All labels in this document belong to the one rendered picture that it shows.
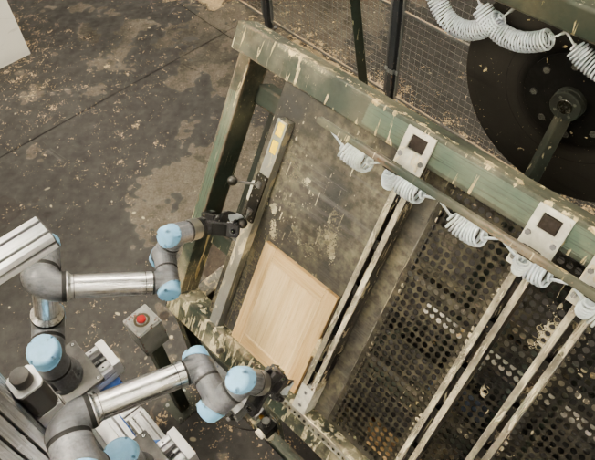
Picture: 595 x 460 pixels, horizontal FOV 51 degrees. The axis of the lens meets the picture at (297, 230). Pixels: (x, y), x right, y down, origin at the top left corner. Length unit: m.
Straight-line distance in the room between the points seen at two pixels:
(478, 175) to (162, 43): 4.26
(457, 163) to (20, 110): 4.16
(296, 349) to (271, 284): 0.27
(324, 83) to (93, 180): 2.87
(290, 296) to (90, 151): 2.80
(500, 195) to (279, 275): 0.96
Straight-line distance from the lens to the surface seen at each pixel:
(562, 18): 2.03
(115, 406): 1.81
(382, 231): 2.02
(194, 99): 5.06
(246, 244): 2.43
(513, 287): 1.88
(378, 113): 1.92
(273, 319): 2.47
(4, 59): 5.92
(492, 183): 1.77
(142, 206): 4.37
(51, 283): 2.05
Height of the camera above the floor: 3.21
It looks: 52 degrees down
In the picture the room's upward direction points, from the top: 4 degrees counter-clockwise
